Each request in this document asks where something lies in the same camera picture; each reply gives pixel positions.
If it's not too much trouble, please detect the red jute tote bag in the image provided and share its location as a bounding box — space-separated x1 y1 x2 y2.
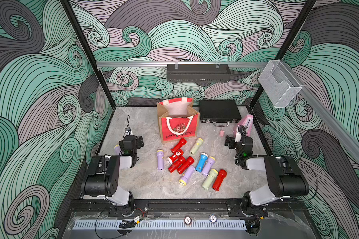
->
157 97 200 142

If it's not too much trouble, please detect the black hard carry case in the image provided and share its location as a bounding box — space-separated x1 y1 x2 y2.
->
198 100 242 127

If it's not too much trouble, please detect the pink metronome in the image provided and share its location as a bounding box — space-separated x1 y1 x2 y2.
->
233 114 254 136

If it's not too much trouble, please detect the white perforated cable tray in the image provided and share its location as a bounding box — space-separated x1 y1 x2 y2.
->
73 220 246 230

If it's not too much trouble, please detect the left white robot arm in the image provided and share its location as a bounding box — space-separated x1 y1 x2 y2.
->
81 134 144 207

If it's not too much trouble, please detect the clear plastic wall bin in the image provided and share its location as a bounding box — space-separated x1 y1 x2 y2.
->
259 60 302 108

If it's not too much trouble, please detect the red flashlight white head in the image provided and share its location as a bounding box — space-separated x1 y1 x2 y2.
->
166 149 184 164

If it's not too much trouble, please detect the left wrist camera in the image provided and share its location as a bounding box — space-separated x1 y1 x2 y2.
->
124 126 132 138

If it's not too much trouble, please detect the black wall shelf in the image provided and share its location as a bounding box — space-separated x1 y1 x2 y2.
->
166 63 231 83

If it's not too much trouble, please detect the blue flashlight white head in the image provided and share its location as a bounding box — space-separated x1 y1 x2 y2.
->
195 152 208 173

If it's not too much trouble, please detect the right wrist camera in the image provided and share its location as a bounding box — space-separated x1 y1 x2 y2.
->
235 125 246 142

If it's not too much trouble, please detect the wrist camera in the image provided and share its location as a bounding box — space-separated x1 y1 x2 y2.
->
235 125 246 142
124 126 132 138

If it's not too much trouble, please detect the pale green flashlight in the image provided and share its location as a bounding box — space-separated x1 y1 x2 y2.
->
190 137 204 155
202 169 218 190

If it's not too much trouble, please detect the purple flashlight yellow head bottom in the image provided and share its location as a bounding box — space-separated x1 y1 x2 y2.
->
179 165 195 186

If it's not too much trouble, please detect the pale green flashlight upper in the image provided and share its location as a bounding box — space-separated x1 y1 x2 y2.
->
190 137 204 155

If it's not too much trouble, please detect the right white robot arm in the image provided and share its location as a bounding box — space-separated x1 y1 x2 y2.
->
224 135 310 209

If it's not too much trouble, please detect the pale green flashlight lower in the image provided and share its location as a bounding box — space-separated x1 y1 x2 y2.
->
202 169 218 190

